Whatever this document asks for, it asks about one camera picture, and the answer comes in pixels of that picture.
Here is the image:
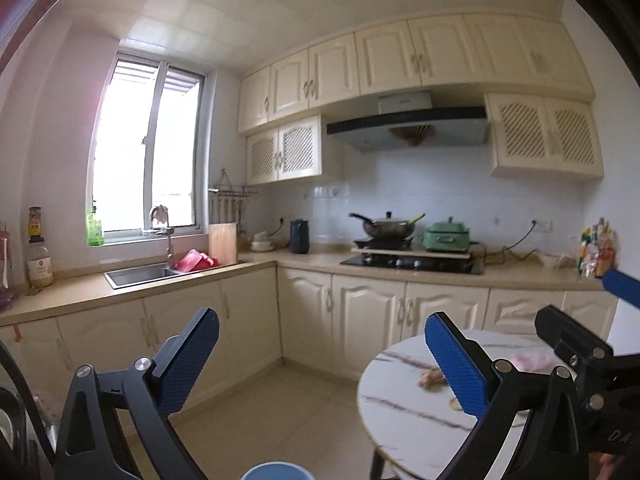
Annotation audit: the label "group of condiment bottles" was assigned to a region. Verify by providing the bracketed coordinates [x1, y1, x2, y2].
[579, 218, 617, 278]

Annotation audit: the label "clear jar white label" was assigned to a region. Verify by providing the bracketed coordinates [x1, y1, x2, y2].
[26, 237, 54, 290]

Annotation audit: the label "thick black cable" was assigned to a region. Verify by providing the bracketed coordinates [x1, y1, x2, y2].
[0, 342, 58, 480]

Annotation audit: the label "green electric cooker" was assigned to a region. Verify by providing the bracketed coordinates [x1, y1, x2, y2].
[420, 217, 473, 253]

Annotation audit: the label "black range hood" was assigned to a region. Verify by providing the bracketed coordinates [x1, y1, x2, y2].
[326, 91, 490, 153]

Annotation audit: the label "blue plastic bin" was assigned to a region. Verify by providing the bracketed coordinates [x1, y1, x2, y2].
[241, 461, 311, 480]

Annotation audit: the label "black gas hob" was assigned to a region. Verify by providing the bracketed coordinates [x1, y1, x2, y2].
[340, 252, 486, 276]

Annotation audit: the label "black portable stove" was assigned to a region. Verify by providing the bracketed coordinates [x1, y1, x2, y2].
[354, 236, 415, 251]

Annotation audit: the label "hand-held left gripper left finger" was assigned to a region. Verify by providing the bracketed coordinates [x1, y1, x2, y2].
[52, 307, 221, 480]

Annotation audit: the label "hanging utensil rack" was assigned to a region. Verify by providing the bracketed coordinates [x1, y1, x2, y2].
[209, 170, 258, 226]

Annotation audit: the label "metal faucet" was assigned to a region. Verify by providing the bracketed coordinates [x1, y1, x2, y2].
[149, 205, 176, 270]

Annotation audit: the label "steel sink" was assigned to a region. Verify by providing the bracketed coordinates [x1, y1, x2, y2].
[104, 260, 241, 290]

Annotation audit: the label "wok with lid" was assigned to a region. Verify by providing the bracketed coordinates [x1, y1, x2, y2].
[348, 211, 427, 240]

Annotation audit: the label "pink plastic holder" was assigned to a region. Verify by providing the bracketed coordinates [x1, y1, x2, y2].
[0, 222, 16, 311]

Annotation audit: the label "black power cable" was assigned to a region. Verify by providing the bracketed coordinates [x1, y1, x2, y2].
[472, 225, 538, 263]

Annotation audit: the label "wide lattice door cabinet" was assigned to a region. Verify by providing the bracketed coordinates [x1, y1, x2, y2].
[484, 92, 606, 178]

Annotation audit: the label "sliding window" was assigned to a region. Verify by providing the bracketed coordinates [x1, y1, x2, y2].
[92, 50, 208, 248]

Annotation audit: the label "cream upper wall cabinets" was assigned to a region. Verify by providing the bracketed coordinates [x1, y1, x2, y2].
[237, 12, 596, 135]

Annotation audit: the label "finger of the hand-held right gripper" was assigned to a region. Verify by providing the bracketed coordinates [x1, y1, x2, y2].
[534, 305, 616, 367]
[601, 268, 640, 307]

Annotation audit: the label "person's right hand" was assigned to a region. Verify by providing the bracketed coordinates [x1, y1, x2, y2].
[597, 452, 629, 480]

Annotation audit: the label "dark blue kettle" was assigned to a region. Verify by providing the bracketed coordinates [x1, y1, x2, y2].
[290, 218, 311, 254]

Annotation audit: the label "pink plastic wrapper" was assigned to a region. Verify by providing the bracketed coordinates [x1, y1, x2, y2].
[512, 351, 561, 372]

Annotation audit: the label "cream stove base cabinets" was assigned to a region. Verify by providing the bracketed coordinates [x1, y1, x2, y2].
[276, 266, 621, 381]

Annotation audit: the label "green dish soap bottle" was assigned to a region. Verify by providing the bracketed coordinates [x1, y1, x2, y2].
[86, 209, 104, 247]

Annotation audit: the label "small lattice door cabinet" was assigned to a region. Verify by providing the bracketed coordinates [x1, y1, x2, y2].
[246, 114, 323, 186]

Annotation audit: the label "red plastic basket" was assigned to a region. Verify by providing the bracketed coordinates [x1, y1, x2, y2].
[175, 249, 221, 273]

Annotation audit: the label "wooden cutting board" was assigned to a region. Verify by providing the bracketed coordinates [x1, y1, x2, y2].
[208, 222, 238, 264]

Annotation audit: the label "round marble side table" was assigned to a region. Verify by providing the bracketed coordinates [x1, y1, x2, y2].
[356, 329, 571, 480]

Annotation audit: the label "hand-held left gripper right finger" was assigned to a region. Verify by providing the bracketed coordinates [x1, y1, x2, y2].
[424, 311, 596, 480]

